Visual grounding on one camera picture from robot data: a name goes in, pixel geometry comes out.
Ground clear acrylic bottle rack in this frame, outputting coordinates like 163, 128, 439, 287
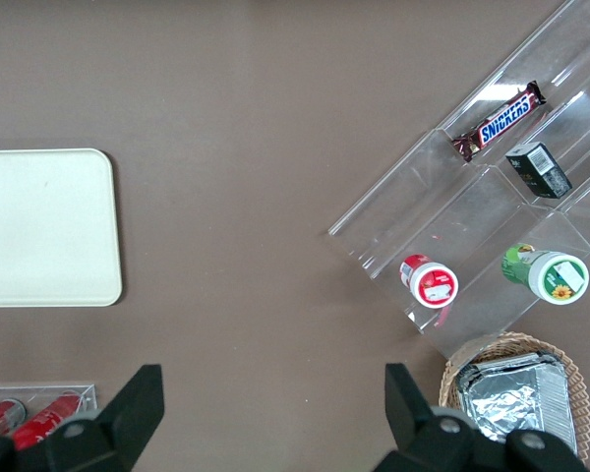
0, 382, 100, 427

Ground light wicker basket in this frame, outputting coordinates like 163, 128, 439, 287
439, 331, 590, 464

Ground aluminium foil container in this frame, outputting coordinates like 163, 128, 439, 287
454, 350, 579, 459

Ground cream rectangular serving tray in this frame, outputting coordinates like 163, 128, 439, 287
0, 147, 124, 309

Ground clear acrylic stepped display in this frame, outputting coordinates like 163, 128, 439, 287
327, 0, 590, 358

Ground Snickers chocolate bar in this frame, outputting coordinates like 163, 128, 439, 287
450, 80, 548, 164

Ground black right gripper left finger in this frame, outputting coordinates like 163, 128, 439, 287
14, 363, 165, 472

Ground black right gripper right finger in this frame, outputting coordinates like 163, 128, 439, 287
373, 363, 510, 472

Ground green lidded snack cup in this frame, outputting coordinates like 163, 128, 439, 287
501, 243, 590, 308

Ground small black carton box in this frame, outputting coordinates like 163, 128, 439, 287
504, 141, 573, 200

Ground red lidded yogurt cup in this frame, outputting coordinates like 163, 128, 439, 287
398, 254, 460, 310

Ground red cola bottle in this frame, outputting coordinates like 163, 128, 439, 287
11, 391, 86, 451
0, 398, 29, 439

